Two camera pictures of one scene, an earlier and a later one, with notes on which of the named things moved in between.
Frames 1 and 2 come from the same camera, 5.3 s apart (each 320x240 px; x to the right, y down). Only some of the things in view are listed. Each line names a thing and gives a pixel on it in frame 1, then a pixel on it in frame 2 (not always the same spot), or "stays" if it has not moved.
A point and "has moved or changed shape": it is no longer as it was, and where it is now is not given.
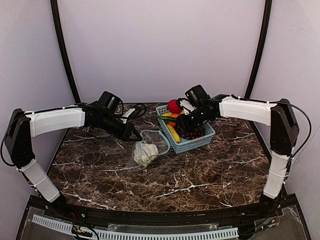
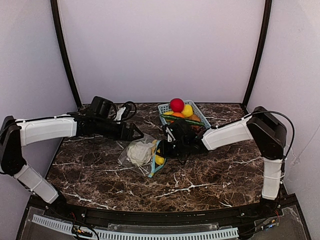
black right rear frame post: (267, 18) stays
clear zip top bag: (154, 142) has moved or changed shape
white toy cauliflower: (144, 153) has moved or changed shape
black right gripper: (187, 122) -> (172, 148)
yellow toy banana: (174, 132) has moved or changed shape
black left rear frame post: (55, 12) stays
